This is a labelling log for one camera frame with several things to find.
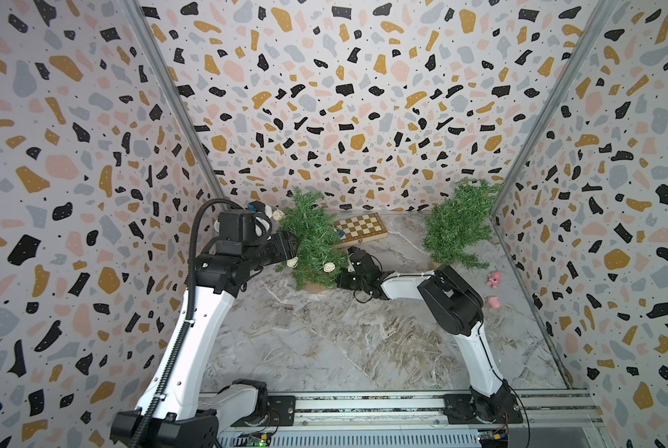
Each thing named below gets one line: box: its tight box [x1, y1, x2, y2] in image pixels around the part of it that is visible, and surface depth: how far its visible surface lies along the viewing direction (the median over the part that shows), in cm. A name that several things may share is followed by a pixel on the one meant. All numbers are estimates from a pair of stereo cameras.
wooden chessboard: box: [334, 211, 389, 249], surface depth 115 cm
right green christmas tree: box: [424, 177, 503, 269], surface depth 84 cm
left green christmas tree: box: [275, 186, 349, 292], surface depth 80 cm
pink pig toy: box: [486, 270, 502, 290], surface depth 102 cm
